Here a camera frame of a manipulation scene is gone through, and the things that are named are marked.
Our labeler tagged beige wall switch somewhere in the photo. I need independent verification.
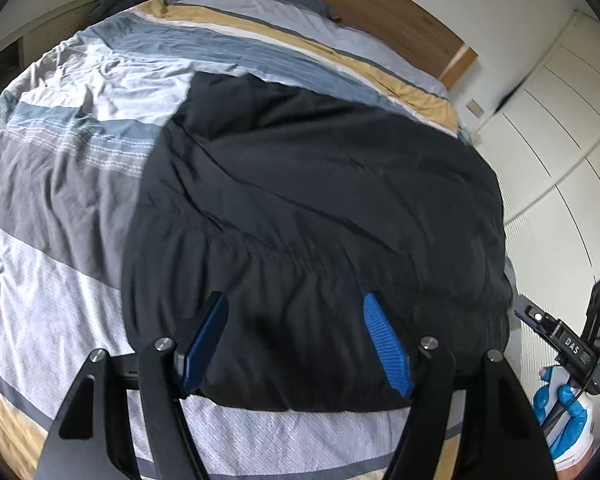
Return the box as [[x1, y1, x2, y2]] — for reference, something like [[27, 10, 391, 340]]
[[466, 99, 484, 118]]

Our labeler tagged striped duvet cover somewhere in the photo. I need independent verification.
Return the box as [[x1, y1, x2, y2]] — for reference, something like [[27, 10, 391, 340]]
[[0, 0, 464, 479]]

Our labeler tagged blue gloved right hand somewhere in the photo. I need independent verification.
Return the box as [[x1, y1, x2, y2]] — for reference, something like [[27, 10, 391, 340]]
[[532, 366, 593, 470]]

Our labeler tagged white wardrobe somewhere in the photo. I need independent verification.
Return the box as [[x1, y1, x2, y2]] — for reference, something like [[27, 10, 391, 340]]
[[471, 8, 600, 401]]

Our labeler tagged white open shelf unit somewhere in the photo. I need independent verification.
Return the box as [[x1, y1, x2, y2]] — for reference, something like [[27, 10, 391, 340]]
[[0, 0, 99, 93]]

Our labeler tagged black puffer jacket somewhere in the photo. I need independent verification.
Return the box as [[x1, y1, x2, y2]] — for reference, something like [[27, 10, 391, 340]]
[[121, 73, 513, 412]]

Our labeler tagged grey blue pillow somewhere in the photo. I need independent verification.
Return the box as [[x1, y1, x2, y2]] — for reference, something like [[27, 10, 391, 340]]
[[275, 0, 341, 23]]

